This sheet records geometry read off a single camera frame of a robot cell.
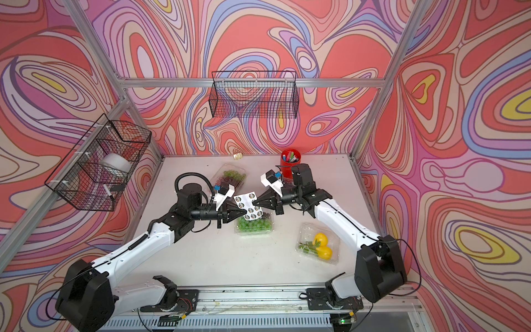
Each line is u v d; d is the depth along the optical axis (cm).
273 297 75
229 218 68
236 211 69
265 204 69
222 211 65
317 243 81
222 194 64
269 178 62
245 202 69
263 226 87
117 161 75
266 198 67
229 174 108
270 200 66
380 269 42
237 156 118
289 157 105
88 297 39
